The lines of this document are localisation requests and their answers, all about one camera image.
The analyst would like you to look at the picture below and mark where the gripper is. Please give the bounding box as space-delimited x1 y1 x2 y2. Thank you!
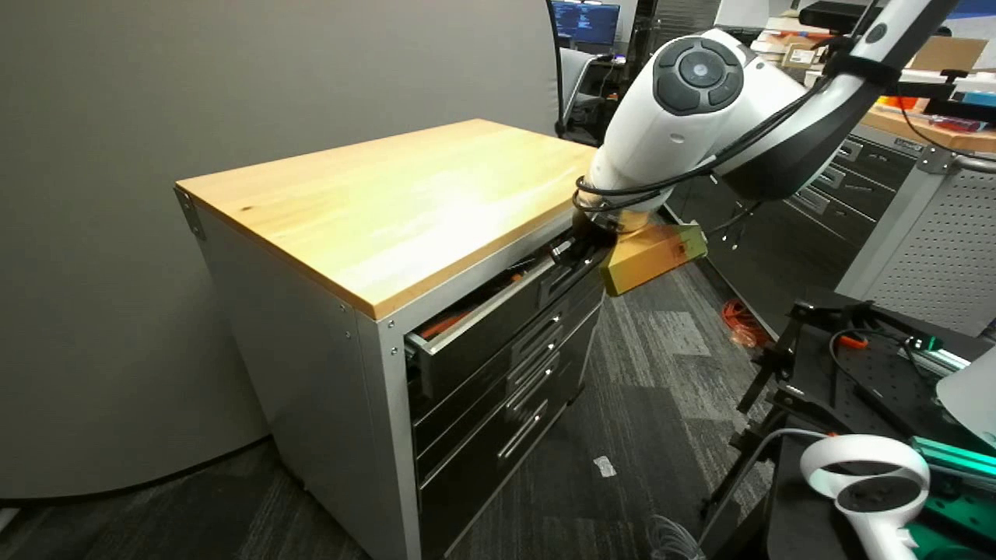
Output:
546 215 620 270

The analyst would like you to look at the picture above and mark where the black drawer with tools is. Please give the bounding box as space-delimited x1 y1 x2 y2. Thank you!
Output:
403 232 617 402

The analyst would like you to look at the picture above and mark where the steel drawer cabinet wooden top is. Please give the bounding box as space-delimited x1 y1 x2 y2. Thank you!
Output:
174 118 625 560

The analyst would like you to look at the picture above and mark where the orange tool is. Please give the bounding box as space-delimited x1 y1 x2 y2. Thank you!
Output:
419 310 472 341

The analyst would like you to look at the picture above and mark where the office chair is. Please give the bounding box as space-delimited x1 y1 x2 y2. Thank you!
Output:
556 47 625 145

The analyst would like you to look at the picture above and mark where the monitor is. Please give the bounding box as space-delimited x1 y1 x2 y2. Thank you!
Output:
550 0 623 49

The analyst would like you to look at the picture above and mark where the black workbench with wooden top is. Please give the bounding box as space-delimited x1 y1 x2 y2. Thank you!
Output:
665 101 996 313

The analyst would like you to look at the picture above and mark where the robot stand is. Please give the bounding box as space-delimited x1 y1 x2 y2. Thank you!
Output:
699 299 996 560

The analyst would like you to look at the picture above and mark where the stack of boxes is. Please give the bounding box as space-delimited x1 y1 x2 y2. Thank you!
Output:
750 14 827 72

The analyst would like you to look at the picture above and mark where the white hand controller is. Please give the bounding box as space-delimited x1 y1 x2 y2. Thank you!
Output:
799 433 931 560

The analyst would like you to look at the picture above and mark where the grey perforated panel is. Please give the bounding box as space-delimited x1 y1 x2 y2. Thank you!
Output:
836 148 996 340

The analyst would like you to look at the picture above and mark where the cardboard box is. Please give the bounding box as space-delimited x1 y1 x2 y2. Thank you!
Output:
909 37 990 74

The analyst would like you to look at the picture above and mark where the drawer handle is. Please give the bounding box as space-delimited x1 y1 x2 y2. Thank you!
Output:
496 400 550 461
510 313 566 365
537 260 597 309
506 352 561 411

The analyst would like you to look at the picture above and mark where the orange cable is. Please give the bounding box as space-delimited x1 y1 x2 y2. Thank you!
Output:
719 299 770 348

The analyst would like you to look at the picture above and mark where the black cable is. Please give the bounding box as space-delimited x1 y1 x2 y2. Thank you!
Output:
826 325 938 438

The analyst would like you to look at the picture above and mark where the coil of white cable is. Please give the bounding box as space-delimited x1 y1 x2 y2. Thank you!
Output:
644 513 706 560

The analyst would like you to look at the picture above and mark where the green clamp rail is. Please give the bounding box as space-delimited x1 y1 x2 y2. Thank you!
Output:
907 434 996 560

